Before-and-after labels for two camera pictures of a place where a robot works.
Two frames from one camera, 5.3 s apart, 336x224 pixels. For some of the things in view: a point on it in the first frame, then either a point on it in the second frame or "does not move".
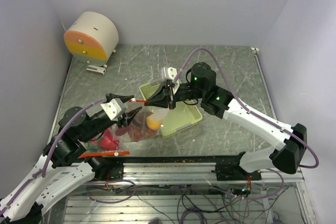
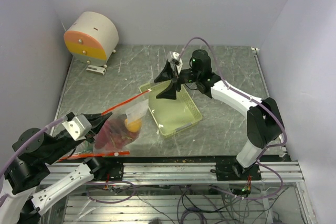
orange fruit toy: x=153 y=124 to x=133 y=125
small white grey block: x=95 y=69 does not move
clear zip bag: x=145 y=124 to x=116 y=133
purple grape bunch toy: x=138 y=132 to x=119 y=139
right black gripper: x=164 y=97 to x=169 y=93
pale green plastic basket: x=183 y=115 does not move
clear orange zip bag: x=107 y=144 does not move
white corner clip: x=255 y=50 does not move
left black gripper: x=127 y=118 to x=96 y=120
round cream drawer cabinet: x=92 y=37 does not move
